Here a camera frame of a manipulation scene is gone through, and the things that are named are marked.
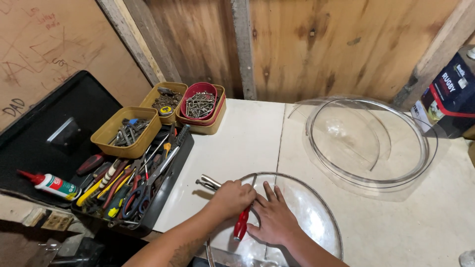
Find person's right hand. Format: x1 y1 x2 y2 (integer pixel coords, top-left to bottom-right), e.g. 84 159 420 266
246 181 303 247

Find person's left hand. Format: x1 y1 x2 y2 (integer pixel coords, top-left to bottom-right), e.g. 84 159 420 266
210 179 257 220

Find red-handled hand tool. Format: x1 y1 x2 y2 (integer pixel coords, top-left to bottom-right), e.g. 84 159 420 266
233 174 258 242

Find small clear plastic dome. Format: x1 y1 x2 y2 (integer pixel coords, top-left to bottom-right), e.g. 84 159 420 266
206 171 344 267

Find silver locking pliers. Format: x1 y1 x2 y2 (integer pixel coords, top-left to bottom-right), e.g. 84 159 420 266
195 174 223 192

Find yellow tub under red bowl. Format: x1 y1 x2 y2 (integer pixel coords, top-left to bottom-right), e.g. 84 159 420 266
175 84 227 135

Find black toolbox tray with tools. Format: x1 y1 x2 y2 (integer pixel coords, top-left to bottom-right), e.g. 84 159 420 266
71 124 195 238

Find pile of silver screws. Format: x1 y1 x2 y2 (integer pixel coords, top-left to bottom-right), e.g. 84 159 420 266
184 91 216 119

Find red plastic bowl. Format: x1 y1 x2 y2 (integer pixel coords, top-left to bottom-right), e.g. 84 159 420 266
180 82 219 121

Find clear curved plastic piece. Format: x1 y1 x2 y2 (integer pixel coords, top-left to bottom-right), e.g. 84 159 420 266
287 97 392 172

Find yellow tub with rusty nails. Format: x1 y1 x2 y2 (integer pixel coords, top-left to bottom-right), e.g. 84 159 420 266
139 82 189 125

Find large clear plastic dome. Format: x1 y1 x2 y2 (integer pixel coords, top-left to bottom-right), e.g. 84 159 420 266
302 94 439 202

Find yellow tub with metal bits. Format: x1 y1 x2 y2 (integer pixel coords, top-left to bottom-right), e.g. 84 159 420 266
90 106 163 159

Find white glue bottle red cap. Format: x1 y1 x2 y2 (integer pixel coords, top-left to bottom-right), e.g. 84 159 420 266
17 169 82 202

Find beige socket plate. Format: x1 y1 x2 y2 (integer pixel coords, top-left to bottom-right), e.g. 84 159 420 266
40 211 74 231

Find black toolbox lid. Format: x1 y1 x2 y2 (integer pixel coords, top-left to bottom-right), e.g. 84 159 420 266
0 70 124 208

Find dark blue adhesive can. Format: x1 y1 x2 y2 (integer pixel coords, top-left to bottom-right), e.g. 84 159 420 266
410 46 475 139

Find brown slanted wooden beam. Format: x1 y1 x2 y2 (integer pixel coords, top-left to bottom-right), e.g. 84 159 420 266
393 0 475 111

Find blue-handled scissors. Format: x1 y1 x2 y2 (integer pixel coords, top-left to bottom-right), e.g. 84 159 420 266
122 146 181 220

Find grey wooden post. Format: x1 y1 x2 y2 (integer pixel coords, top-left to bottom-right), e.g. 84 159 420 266
230 0 258 101

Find dark red-handled screwdriver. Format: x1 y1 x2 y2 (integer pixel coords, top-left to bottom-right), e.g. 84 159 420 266
76 152 107 176

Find pale slanted wooden post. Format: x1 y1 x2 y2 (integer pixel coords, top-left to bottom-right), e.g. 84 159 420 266
96 0 182 87

